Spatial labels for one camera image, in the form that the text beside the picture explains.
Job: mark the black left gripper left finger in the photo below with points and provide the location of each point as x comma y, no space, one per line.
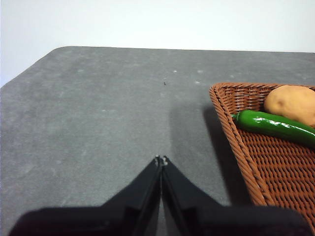
110,216

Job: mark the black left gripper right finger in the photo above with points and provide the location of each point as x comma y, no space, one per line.
209,218

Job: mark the brown wicker basket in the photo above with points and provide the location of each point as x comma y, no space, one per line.
275,167

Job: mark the green chili pepper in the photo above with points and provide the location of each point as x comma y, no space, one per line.
270,125

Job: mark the yellow-brown potato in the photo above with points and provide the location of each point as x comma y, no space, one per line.
290,103

